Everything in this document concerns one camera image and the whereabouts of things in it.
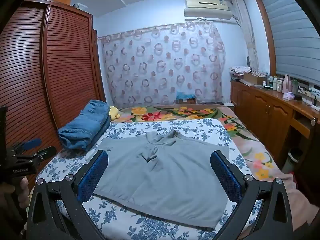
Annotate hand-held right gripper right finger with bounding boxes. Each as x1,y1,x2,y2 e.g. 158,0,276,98
210,150,294,240

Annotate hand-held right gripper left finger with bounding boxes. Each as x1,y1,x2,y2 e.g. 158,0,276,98
26,150,109,240

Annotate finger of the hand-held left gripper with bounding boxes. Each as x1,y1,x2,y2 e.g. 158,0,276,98
8,138,42,156
11,146,57,167

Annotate grey pants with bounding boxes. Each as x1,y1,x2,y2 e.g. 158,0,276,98
93,131,230,229

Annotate person's left hand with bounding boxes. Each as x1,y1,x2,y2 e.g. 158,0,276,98
14,176,31,208

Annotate colourful flower blanket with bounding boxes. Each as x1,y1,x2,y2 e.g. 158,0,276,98
117,104,282,180

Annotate folded blue jeans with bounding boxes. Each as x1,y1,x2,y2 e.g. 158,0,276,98
58,100,111,152

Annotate blue floral bedsheet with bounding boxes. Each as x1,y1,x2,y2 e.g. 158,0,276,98
35,118,265,240

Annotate yellow plush toy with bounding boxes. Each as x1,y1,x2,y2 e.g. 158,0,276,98
108,106,121,120

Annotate wooden sideboard cabinet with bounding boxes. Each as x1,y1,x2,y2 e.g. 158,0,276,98
230,79,320,188

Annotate dark trash bin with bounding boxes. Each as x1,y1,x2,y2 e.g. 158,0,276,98
287,149,304,170

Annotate person's leg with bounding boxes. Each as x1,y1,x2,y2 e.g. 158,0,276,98
284,173,320,240

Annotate brown louvered wooden wardrobe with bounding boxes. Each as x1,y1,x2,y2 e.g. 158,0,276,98
0,0,106,188

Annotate blue covered box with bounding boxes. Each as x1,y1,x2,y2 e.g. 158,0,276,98
176,91,196,104

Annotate cardboard box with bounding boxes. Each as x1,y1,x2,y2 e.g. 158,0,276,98
244,72,267,85

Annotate stack of folded cloth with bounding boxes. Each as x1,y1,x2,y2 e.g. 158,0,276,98
229,66,253,77

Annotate row of bottles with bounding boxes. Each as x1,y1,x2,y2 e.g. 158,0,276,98
266,74,299,93

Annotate white power strip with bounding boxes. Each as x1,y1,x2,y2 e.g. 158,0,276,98
298,86,320,105

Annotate beige lace window curtain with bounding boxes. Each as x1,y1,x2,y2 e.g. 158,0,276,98
231,0,261,73

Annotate ring patterned curtain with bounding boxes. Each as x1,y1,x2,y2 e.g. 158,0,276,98
99,21,227,108

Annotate wall air conditioner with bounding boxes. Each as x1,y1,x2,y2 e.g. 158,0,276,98
184,0,238,20

